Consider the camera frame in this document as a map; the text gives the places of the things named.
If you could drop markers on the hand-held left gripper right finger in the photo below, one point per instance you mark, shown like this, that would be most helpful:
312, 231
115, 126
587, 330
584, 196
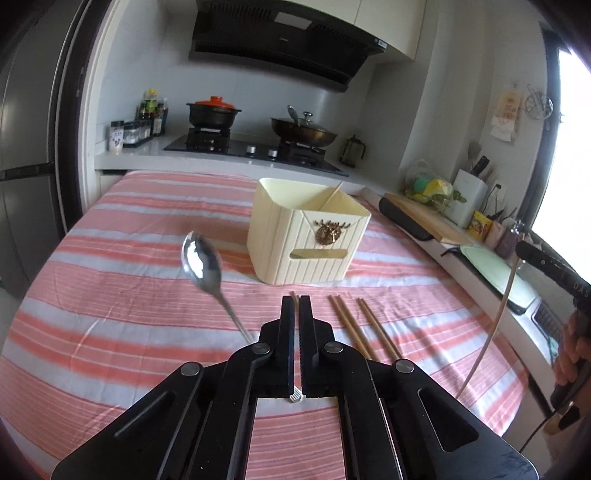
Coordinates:
305, 332

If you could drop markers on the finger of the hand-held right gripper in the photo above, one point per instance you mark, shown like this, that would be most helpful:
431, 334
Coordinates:
540, 261

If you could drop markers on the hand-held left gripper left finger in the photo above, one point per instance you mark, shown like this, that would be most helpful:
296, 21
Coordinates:
288, 332

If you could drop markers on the cream ribbed utensil holder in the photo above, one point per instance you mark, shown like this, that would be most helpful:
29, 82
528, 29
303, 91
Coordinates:
277, 240

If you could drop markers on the metal spoon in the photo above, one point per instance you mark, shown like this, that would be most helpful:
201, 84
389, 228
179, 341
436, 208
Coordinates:
201, 258

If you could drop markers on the person's right hand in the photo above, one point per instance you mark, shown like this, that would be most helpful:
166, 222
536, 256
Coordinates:
569, 355

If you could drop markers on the purple cup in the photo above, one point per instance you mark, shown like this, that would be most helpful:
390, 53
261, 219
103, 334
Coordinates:
509, 241

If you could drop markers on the light green tray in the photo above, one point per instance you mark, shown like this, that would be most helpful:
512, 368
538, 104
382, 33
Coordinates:
489, 272

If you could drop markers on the yellow packet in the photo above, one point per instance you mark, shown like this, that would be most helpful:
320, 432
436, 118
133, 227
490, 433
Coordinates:
480, 225

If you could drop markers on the white knife block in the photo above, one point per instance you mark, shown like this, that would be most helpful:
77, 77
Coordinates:
466, 198

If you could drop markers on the window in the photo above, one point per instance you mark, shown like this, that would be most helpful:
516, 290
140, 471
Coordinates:
568, 152

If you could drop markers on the wooden cutting board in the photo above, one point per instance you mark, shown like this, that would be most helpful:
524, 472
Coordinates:
434, 219

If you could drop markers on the grey spatula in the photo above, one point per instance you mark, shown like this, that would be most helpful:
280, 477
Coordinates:
474, 151

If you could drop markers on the plastic bag of vegetables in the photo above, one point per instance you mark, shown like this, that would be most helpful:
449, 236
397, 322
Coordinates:
427, 189

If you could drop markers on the pink striped tablecloth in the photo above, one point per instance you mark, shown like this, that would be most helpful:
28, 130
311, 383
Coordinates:
138, 300

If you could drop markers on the black glass gas stove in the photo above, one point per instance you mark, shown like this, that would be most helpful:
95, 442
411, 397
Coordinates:
240, 146

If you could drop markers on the wok with glass lid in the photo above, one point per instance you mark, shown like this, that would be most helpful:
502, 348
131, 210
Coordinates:
304, 131

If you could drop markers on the metal ladle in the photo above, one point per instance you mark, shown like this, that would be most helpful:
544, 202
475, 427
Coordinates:
292, 113

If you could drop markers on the black pot with orange lid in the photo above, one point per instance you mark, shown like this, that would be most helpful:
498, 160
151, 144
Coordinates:
212, 113

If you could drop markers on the dark sauce bottle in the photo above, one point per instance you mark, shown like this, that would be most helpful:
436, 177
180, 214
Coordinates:
160, 120

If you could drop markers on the rack of spice jars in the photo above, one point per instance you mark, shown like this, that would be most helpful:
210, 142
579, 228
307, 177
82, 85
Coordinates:
137, 134

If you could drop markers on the white labelled spice jar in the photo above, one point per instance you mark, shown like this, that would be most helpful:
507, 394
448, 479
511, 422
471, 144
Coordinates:
117, 137

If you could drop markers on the black range hood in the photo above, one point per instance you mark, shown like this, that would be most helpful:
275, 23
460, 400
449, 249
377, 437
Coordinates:
277, 46

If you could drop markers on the grey refrigerator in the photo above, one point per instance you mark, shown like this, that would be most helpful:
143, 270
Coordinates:
27, 138

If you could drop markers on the white wall socket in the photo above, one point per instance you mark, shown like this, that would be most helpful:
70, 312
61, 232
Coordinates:
498, 193

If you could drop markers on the hanging wall calendar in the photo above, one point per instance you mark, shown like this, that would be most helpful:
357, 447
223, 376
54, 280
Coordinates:
507, 113

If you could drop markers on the white wall cabinet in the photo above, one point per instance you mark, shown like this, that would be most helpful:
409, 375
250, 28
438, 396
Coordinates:
404, 27

